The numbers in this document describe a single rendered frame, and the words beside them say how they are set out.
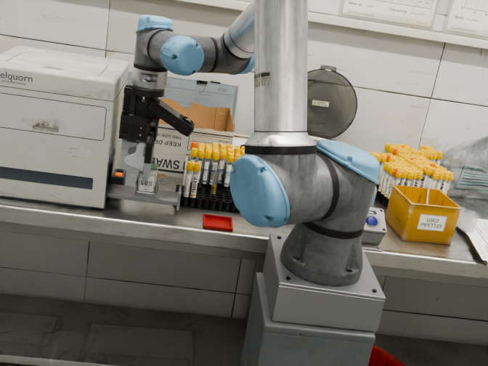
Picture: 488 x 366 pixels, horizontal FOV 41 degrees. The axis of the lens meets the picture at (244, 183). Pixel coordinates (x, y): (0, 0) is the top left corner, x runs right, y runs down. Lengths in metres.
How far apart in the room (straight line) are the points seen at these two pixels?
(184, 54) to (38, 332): 1.17
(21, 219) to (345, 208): 0.74
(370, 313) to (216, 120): 1.01
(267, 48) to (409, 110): 1.20
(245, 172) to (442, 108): 1.28
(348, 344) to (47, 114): 0.78
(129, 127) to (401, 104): 1.02
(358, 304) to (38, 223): 0.73
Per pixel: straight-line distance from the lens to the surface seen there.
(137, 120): 1.43
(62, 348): 2.10
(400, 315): 2.46
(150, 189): 1.49
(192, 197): 1.56
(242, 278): 2.28
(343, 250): 1.13
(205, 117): 2.00
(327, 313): 1.16
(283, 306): 1.14
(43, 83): 1.44
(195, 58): 1.31
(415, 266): 1.57
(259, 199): 0.99
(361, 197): 1.10
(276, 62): 1.01
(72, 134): 1.45
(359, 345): 1.19
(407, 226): 1.62
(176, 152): 1.74
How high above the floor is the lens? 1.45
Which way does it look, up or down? 19 degrees down
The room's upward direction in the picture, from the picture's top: 9 degrees clockwise
